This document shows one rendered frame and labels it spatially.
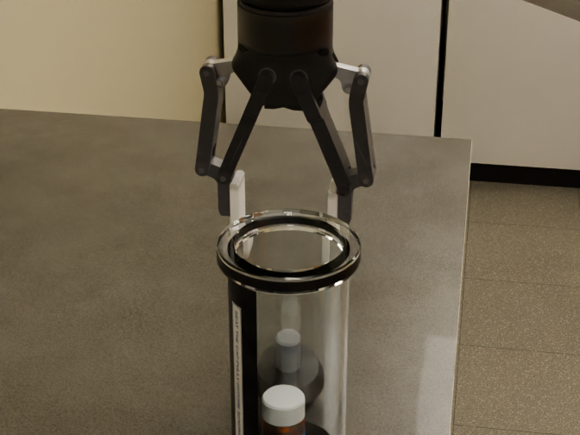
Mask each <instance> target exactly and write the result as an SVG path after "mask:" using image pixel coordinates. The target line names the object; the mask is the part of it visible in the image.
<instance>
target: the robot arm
mask: <svg viewBox="0 0 580 435"><path fill-rule="evenodd" d="M523 1H525V2H528V3H532V4H534V5H537V6H539V7H541V8H544V9H548V10H550V11H553V12H555V13H558V14H560V15H562V16H567V17H569V18H571V19H574V20H577V21H579V22H580V0H523ZM237 40H238V47H237V51H236V54H235V56H234V57H231V58H224V59H219V58H218V57H216V56H214V55H211V56H208V57H207V58H206V60H205V62H204V64H203V65H202V66H201V68H200V70H199V76H200V79H201V83H202V86H203V90H204V100H203V107H202V114H201V121H200V128H199V142H198V149H197V156H196V163H195V172H196V174H197V175H199V176H206V175H207V176H209V177H212V178H213V179H214V180H215V181H216V182H217V195H218V211H219V213H220V215H221V216H226V217H230V223H232V222H234V221H236V220H237V219H239V218H242V217H245V178H244V171H242V170H237V171H236V172H235V169H236V166H237V163H238V162H239V160H240V157H241V155H242V153H243V150H244V148H245V146H246V143H247V141H248V139H249V136H250V134H251V132H252V129H253V128H254V126H255V122H256V120H257V118H258V116H259V114H260V112H261V109H262V106H264V109H272V110H274V109H279V108H287V109H289V110H300V111H303V112H304V115H305V117H306V121H307V122H309V124H311V126H312V130H313V133H314V135H315V136H316V139H317V141H318V145H319V146H320V149H321V151H322V153H323V156H324V158H325V161H326V163H327V166H328V168H329V169H330V172H331V176H332V179H331V184H330V187H329V191H328V212H327V214H328V215H331V216H333V217H335V218H338V219H340V220H342V221H344V222H345V223H347V224H349V223H350V220H351V218H352V214H353V193H354V190H355V189H356V188H358V187H360V186H363V187H370V186H372V184H373V182H374V177H375V170H376V166H375V153H374V146H373V139H372V132H371V125H370V119H369V106H368V99H367V92H366V91H367V87H368V84H369V78H370V74H371V68H370V66H369V65H367V64H361V65H359V66H358V67H356V66H350V65H346V64H343V63H339V62H338V59H337V56H336V55H335V53H334V50H333V0H237ZM231 73H235V74H236V75H237V77H238V78H239V79H240V80H241V81H242V83H243V84H244V86H245V87H246V88H247V90H248V91H249V93H250V94H251V95H250V98H249V101H248V103H247V105H246V108H245V110H244V112H243V115H242V118H241V120H240V122H239V124H238V126H237V128H236V132H235V134H234V136H233V138H232V140H231V143H230V146H229V148H228V150H227V152H226V155H225V157H224V159H223V160H221V159H219V158H217V157H215V155H216V148H217V142H218V130H219V123H220V116H221V109H222V102H223V96H224V87H225V86H226V85H227V84H228V82H229V80H230V74H231ZM334 78H336V79H339V80H340V82H341V84H342V90H343V91H344V92H345V93H347V94H350V97H349V110H350V122H351V128H352V135H353V142H354V149H355V155H356V167H354V168H352V166H351V164H350V160H349V158H348V156H347V154H346V152H345V149H344V145H343V144H342V142H341V139H340V137H339V134H338V132H337V129H336V127H335V124H334V122H333V120H332V118H331V114H330V112H329V110H328V107H327V102H326V99H325V95H324V93H323V91H324V90H325V89H326V87H327V86H328V85H329V84H330V82H332V80H333V79H334Z"/></svg>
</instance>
